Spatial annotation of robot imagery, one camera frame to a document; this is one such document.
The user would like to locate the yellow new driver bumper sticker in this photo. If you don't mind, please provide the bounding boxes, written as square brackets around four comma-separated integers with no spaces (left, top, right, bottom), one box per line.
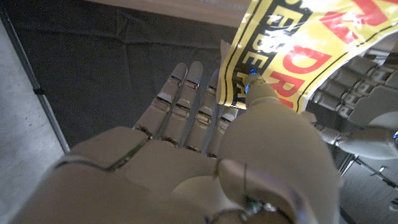
[216,0,398,113]

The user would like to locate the black backdrop stand pole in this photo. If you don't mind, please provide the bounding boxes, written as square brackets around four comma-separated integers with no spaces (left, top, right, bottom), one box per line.
[0,7,71,154]

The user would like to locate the black backdrop curtain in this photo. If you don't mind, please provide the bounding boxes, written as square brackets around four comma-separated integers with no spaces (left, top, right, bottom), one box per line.
[4,0,249,149]

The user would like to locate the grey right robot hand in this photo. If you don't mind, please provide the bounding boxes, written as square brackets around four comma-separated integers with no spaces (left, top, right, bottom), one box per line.
[9,61,343,224]

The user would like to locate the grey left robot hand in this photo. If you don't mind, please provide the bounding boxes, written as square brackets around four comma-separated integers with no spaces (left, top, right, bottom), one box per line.
[306,40,398,161]

